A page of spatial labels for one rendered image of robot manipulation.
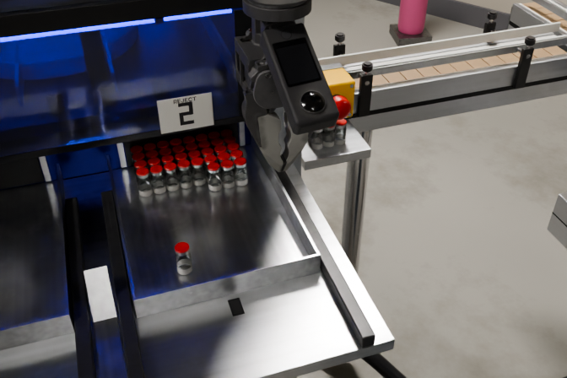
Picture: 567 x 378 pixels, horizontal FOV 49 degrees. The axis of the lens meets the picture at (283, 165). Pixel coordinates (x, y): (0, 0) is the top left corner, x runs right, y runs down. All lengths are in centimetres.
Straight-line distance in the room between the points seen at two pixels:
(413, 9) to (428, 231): 157
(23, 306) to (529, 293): 166
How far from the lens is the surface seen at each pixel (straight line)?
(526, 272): 228
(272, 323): 85
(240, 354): 82
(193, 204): 103
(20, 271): 98
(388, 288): 211
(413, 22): 359
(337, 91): 105
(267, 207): 101
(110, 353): 85
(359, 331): 82
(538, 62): 142
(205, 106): 100
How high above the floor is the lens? 154
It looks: 36 degrees down
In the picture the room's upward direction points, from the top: straight up
